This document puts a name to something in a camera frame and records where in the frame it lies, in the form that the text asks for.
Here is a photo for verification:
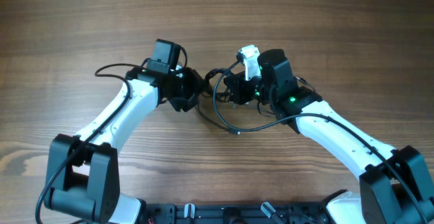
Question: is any black cable bundle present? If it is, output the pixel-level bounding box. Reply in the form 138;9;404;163
195;68;316;136

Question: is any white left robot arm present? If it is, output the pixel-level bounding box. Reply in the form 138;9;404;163
35;39;206;223

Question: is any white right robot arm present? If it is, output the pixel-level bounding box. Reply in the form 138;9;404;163
223;45;433;223

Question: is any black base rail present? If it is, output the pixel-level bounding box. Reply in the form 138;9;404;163
137;202;333;224

